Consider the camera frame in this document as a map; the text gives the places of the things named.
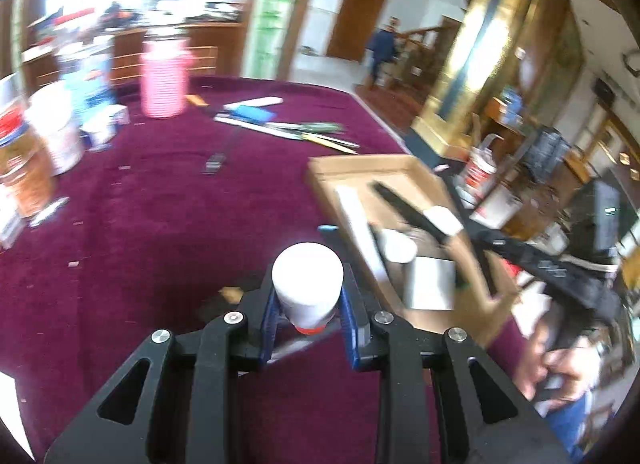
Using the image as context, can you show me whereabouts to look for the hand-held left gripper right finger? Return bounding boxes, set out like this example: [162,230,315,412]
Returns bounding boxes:
[339,264,576,464]

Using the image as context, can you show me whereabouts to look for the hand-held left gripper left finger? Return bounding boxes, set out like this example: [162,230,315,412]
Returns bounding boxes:
[42,274,281,464]

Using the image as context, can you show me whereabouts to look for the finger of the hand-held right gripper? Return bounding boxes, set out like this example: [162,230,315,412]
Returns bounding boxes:
[466,226,576,289]

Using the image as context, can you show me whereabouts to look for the white bottle orange cap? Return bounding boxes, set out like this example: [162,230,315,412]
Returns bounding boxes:
[271,242,345,335]

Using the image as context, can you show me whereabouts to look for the long white box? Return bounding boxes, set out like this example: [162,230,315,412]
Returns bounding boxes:
[424,206,463,237]

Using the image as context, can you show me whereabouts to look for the plain white bottle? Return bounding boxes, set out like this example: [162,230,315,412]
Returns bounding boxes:
[377,228,418,265]

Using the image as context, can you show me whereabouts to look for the black marker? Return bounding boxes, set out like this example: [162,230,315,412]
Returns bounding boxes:
[372,182,451,245]

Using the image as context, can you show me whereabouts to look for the cardboard box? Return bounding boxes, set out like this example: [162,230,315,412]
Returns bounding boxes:
[306,154,521,345]

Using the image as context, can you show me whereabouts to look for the person's right hand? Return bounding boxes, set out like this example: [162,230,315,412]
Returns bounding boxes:
[517,326,603,407]

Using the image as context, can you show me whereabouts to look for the plain white bucket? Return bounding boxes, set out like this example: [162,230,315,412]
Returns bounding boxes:
[472,184,523,229]

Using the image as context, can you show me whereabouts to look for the red label white bucket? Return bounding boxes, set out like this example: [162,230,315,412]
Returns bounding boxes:
[457,134,506,199]

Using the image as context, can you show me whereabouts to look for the white paper tube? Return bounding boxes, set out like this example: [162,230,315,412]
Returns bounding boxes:
[334,185,391,289]

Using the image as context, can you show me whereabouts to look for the burgundy tablecloth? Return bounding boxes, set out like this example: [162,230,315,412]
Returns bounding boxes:
[0,74,526,464]

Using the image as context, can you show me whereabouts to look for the person's blue jeans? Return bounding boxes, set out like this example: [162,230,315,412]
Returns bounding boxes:
[537,389,606,462]

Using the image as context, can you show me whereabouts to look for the yellow pencil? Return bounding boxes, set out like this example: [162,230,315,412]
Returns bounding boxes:
[300,134,361,155]

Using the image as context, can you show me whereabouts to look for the white pen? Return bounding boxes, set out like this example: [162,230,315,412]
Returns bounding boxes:
[214,114,306,141]

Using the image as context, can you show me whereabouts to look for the dark green pen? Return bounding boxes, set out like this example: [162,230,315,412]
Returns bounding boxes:
[280,121,346,133]

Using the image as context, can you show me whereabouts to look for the golden pillar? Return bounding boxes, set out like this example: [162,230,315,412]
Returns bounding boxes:
[410,0,546,159]

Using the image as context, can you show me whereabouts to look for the blue eraser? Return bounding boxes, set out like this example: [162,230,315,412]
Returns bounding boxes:
[232,104,277,123]

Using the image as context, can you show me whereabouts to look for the flat white stick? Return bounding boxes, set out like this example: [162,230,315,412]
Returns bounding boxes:
[222,96,284,112]

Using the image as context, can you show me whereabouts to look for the small blue white box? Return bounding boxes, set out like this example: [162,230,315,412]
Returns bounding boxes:
[80,104,131,152]

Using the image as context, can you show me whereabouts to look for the pink knit-covered bottle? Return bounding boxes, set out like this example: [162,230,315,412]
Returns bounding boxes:
[140,28,193,119]

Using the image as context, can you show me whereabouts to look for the white card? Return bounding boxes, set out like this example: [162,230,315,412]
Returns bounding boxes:
[0,374,36,460]

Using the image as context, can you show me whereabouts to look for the brown wooden door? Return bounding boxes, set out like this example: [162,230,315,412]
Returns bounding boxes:
[327,0,391,63]

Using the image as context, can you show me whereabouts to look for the white plastic tub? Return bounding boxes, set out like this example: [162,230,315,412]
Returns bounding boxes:
[25,81,86,177]

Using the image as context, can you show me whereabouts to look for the orange label toothpick jar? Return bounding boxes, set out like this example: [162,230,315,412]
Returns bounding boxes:
[0,94,56,219]

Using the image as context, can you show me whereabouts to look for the wooden counter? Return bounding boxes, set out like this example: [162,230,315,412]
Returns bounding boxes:
[22,18,246,89]

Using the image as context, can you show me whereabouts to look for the blue label jar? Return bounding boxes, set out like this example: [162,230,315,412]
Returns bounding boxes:
[57,36,116,117]

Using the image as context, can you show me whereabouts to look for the green bamboo wall sticker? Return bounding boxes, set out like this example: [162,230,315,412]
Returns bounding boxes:
[252,0,293,77]

